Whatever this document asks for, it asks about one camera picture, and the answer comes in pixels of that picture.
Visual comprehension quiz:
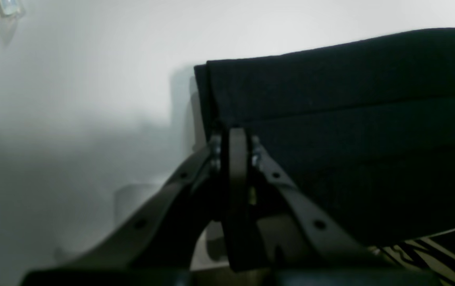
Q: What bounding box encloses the black T-shirt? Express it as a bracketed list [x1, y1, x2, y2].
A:
[194, 28, 455, 245]

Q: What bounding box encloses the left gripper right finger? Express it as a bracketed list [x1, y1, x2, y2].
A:
[227, 135, 440, 286]

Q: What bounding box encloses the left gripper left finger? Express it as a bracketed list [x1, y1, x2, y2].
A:
[22, 128, 248, 286]

